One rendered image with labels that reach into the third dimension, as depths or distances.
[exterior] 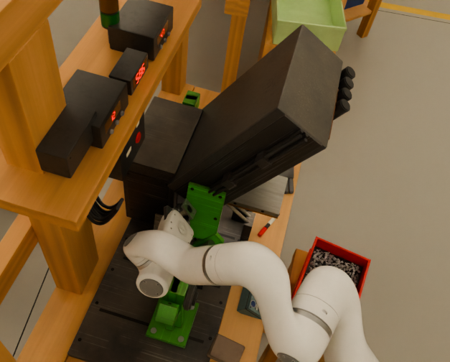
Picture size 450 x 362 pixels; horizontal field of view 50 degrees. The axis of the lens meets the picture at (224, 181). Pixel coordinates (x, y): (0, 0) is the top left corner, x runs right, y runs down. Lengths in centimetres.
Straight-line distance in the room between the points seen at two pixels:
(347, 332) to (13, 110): 79
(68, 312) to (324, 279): 94
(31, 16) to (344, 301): 79
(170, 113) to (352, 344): 96
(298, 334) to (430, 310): 209
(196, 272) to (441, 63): 371
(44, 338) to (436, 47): 394
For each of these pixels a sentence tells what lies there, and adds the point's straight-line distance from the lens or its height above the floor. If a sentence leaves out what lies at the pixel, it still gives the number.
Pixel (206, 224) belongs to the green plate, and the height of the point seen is 114.
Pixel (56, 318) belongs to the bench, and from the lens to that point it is 168.
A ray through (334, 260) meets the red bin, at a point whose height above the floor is 88.
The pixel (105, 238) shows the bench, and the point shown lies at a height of 88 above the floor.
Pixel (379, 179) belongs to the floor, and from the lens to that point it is 335.
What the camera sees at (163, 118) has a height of 124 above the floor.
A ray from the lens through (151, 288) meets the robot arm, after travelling 123.
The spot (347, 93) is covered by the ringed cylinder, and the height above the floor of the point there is 154.
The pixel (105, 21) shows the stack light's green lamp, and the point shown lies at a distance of 137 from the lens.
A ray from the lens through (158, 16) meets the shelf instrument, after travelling 141.
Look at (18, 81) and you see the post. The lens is 95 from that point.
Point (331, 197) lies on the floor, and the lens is 313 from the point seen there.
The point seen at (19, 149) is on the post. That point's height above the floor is 161.
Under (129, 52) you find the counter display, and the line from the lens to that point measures 133.
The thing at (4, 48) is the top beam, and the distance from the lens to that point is 89.
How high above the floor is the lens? 242
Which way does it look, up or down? 53 degrees down
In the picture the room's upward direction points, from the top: 11 degrees clockwise
